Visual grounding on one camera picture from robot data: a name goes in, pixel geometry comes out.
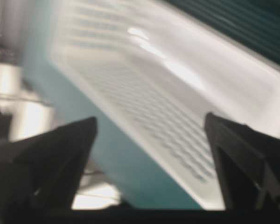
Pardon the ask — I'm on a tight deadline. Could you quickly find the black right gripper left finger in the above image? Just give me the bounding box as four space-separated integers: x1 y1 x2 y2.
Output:
0 117 97 223

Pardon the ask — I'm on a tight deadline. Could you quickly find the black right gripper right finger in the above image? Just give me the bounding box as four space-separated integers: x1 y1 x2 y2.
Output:
204 113 280 224

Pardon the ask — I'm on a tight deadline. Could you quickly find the white plastic lattice basket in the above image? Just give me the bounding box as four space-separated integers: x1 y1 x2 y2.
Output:
50 0 280 210

